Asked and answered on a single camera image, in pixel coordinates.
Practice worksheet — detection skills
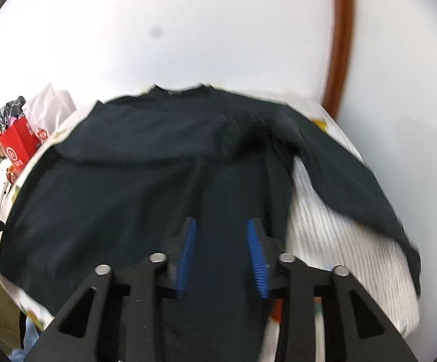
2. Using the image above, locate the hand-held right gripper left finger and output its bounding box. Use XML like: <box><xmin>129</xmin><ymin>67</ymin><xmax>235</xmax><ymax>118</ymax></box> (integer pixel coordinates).
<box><xmin>26</xmin><ymin>218</ymin><xmax>198</xmax><ymax>362</ymax></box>

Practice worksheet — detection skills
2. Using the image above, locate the white plastic bag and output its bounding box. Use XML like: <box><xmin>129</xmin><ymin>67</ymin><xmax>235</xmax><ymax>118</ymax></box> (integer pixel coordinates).
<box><xmin>22</xmin><ymin>83</ymin><xmax>78</xmax><ymax>136</ymax></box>

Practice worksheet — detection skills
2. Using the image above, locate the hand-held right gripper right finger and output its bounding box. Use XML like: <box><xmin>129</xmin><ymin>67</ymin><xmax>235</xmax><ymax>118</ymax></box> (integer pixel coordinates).
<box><xmin>246</xmin><ymin>218</ymin><xmax>419</xmax><ymax>362</ymax></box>

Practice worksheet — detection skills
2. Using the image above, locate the white fruit-print bed sheet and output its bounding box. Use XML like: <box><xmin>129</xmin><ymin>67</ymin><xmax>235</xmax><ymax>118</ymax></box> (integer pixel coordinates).
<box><xmin>0</xmin><ymin>94</ymin><xmax>420</xmax><ymax>362</ymax></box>

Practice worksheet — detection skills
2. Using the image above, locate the dark patterned cloth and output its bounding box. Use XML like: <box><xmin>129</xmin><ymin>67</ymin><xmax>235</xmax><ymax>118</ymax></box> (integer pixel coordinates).
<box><xmin>0</xmin><ymin>96</ymin><xmax>27</xmax><ymax>134</ymax></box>

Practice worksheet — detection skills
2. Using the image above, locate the blue denim cloth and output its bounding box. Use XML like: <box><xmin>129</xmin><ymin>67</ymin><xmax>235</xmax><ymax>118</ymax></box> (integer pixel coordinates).
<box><xmin>9</xmin><ymin>315</ymin><xmax>50</xmax><ymax>362</ymax></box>

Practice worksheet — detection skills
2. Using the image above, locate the red paper bag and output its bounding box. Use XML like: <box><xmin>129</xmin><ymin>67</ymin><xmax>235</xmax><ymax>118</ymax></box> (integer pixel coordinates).
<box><xmin>0</xmin><ymin>115</ymin><xmax>43</xmax><ymax>170</ymax></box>

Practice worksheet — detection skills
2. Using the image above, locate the black sweater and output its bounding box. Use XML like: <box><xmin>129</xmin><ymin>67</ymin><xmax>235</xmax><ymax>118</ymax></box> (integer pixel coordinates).
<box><xmin>0</xmin><ymin>83</ymin><xmax>423</xmax><ymax>362</ymax></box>

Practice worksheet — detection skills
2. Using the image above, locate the brown wooden door frame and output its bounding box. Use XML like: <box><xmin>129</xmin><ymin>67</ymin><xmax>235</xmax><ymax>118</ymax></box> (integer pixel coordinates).
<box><xmin>322</xmin><ymin>0</ymin><xmax>355</xmax><ymax>119</ymax></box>

